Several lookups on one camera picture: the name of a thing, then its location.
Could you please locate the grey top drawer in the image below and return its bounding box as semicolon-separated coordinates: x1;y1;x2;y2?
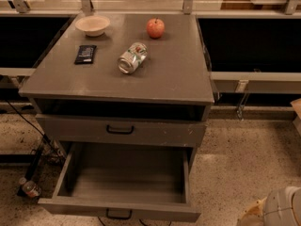
36;114;206;147

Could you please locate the grey drawer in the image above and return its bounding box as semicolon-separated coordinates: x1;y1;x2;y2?
39;143;200;222
36;114;206;147

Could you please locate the beige paper bowl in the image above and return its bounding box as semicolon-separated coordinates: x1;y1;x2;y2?
75;15;110;37

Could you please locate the red apple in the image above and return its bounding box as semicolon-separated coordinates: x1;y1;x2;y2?
147;18;165;39

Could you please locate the black power strip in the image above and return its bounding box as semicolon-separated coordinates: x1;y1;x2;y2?
17;144;43;197

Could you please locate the grey drawer cabinet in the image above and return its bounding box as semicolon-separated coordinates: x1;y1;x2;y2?
18;12;215;162

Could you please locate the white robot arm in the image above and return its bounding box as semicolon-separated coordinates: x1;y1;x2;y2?
236;186;301;226

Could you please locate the black snack bar packet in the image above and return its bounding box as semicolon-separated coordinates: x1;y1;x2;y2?
74;45;97;64

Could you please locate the black floor cable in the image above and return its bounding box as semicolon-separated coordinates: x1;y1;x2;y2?
5;100;64;162

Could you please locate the silver soda can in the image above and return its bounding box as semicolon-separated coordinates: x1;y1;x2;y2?
118;42;148;74

